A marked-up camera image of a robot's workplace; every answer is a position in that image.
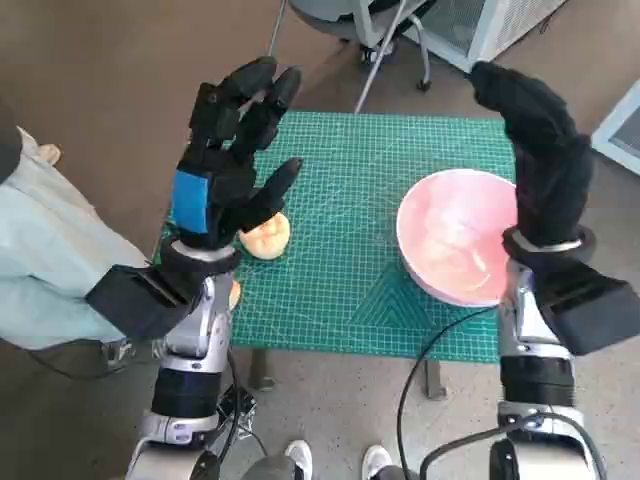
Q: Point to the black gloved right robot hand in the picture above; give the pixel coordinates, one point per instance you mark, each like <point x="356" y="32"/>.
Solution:
<point x="550" y="165"/>

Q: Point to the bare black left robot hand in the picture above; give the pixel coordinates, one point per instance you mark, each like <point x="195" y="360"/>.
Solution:
<point x="235" y="170"/>

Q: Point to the pink bowl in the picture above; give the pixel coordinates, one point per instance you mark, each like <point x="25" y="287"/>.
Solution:
<point x="450" y="235"/>

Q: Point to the long toasted toy bread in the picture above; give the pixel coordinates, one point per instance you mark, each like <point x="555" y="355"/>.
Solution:
<point x="235" y="292"/>

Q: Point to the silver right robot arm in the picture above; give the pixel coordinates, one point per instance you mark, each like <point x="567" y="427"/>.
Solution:
<point x="535" y="380"/>

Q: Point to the round toy bread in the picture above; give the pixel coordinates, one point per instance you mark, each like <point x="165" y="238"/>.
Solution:
<point x="270" y="240"/>

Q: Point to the white framed box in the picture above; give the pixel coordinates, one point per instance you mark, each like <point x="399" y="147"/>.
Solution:
<point x="620" y="135"/>

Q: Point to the green cutting mat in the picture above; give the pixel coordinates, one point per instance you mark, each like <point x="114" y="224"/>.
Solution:
<point x="340" y="225"/>

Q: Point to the white mesh cabinet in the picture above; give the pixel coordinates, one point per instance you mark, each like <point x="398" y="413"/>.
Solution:
<point x="505" y="25"/>

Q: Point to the silver metal rod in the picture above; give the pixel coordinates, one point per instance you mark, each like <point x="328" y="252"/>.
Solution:
<point x="372" y="70"/>

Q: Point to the grey office chair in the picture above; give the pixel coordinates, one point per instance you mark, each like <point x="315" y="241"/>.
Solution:
<point x="325" y="17"/>

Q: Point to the grey metal table leg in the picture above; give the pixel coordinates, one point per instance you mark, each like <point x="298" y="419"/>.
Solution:
<point x="434" y="380"/>
<point x="261" y="370"/>

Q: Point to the white shoe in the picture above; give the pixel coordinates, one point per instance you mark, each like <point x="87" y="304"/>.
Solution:
<point x="376" y="460"/>
<point x="299" y="457"/>

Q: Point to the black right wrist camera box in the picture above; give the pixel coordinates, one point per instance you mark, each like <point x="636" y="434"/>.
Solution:
<point x="585" y="310"/>

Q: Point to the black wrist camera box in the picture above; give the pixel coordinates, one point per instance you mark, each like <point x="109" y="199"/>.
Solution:
<point x="135" y="300"/>
<point x="585" y="310"/>

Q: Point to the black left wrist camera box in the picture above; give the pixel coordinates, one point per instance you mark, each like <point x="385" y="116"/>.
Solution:
<point x="135" y="300"/>

